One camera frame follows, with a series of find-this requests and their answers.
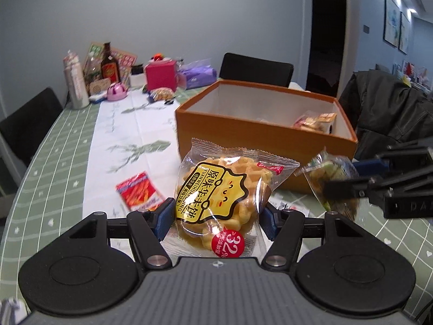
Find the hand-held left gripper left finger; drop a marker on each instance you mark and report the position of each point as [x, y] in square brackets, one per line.
[165, 218]

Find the clear packet of round snacks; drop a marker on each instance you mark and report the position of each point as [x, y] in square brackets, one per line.
[161, 94]

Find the orange cardboard box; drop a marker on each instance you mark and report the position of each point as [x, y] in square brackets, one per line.
[236, 135]

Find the pink cream snack packet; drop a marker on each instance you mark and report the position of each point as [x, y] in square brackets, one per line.
[313, 122]

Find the dark jacket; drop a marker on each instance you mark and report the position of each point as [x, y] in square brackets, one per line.
[389, 108]

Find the colourful toy pile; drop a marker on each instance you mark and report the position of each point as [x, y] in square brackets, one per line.
[411, 71]

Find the purple tissue pack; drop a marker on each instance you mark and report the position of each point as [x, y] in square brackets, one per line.
[198, 76]

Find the round pink container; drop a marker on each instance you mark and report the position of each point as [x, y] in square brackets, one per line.
[117, 92]

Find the clear plastic water bottle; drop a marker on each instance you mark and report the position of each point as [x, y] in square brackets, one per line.
[90, 69]

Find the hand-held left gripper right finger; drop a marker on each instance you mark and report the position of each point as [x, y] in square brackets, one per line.
[270, 221]

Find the white pink bottle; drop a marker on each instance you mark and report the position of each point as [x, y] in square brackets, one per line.
[76, 84]

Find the round perforated wooden coaster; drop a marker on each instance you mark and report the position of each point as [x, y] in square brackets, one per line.
[98, 87]

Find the black chair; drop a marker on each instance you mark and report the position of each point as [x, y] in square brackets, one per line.
[30, 122]
[257, 69]

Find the brown glass bottle red label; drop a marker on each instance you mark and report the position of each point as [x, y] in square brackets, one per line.
[109, 69]

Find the waffle packet yellow label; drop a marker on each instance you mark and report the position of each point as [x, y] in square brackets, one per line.
[220, 203]

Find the white cup black lid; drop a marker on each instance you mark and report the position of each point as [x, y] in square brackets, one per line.
[137, 78]

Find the wall light switch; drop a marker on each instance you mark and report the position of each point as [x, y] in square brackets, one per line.
[366, 29]

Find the clear packet green label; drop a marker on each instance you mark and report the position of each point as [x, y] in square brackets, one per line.
[324, 171]

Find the framed wall picture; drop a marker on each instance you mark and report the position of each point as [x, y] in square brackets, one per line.
[390, 20]
[404, 33]

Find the black chair back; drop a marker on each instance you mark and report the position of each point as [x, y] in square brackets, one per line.
[257, 69]

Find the ceiling spotlight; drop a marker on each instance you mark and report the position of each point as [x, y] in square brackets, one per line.
[412, 9]

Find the blue white small packet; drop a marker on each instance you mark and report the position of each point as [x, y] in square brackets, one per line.
[98, 99]

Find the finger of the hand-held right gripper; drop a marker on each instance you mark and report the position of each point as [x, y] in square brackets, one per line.
[345, 188]
[370, 168]

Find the pink box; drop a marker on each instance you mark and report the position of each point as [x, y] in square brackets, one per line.
[160, 76]

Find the red striped snack packet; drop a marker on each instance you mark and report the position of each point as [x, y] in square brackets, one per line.
[138, 191]

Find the white printed table runner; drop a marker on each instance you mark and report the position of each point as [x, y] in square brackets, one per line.
[135, 125]

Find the small colourful toy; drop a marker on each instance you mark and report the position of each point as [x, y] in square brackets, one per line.
[157, 57]

